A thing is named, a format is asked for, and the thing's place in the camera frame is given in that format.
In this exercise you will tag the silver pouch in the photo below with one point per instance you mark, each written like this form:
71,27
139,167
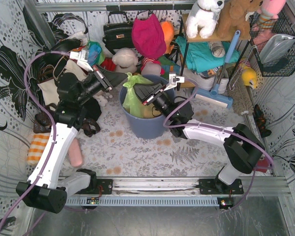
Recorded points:
276,47

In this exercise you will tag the brown patterned bag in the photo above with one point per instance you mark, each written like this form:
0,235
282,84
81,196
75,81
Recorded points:
43,124

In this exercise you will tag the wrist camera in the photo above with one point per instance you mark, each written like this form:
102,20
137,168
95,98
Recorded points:
82,59
174,80

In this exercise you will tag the green trash bag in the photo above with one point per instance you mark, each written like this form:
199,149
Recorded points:
131,102

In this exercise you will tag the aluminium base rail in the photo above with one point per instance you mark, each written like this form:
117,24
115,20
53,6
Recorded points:
174,191

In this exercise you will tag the white fluffy plush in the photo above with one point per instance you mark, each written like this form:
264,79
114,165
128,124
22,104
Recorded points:
125,60

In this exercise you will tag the black wire basket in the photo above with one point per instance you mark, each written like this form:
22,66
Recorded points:
284,66

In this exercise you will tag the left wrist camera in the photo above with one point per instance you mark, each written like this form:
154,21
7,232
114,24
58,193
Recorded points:
82,59

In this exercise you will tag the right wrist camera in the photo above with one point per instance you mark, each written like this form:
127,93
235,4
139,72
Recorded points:
174,80

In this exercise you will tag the white grey dog plush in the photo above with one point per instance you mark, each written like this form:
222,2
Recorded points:
203,18

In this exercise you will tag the pink foam roll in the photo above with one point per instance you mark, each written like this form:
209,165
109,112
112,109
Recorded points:
75,154

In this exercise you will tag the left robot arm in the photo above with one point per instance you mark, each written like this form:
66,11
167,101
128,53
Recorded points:
43,190

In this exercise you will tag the white sneaker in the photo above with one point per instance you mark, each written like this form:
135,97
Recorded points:
207,83

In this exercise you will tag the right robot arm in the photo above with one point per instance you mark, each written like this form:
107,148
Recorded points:
242,147

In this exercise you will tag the orange white striped cloth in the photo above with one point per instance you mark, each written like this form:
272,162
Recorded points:
37,147

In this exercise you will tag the black cloth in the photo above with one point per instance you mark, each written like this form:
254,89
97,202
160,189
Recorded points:
93,109

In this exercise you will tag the purple orange sock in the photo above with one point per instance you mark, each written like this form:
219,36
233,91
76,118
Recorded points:
262,166

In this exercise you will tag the pink plush doll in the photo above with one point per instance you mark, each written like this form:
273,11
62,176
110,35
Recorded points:
269,10

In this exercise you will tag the red cloth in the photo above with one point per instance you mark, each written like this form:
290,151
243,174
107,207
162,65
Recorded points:
108,64

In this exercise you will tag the orange plush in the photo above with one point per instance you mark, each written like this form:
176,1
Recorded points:
168,30

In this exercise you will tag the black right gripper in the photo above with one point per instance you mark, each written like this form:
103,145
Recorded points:
152,96

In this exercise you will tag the white round plush pink hands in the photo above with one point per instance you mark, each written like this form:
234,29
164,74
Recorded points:
151,67

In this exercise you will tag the teal cloth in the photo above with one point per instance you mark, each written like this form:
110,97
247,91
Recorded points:
199,56

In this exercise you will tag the rainbow striped bag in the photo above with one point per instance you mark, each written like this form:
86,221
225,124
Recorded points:
168,65

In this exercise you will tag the brown teddy bear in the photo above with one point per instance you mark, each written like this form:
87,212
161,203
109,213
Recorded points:
234,15

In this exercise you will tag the small white cloud plush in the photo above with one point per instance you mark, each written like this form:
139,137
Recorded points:
103,98

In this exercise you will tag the wooden shelf rack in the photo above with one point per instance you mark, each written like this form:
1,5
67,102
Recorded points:
213,37

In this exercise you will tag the blue trash bin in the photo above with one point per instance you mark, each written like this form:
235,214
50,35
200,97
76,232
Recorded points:
146,128

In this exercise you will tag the magenta hanging cloth bag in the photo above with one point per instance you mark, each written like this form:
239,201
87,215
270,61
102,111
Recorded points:
148,37

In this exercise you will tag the cream canvas tote bag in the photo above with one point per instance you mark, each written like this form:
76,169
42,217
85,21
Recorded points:
49,88

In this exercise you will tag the black handbag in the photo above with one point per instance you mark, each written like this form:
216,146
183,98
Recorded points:
119,35

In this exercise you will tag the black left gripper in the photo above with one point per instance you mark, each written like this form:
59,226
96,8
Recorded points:
102,79

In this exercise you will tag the yellow duck plush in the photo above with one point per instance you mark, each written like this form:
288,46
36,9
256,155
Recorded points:
248,74

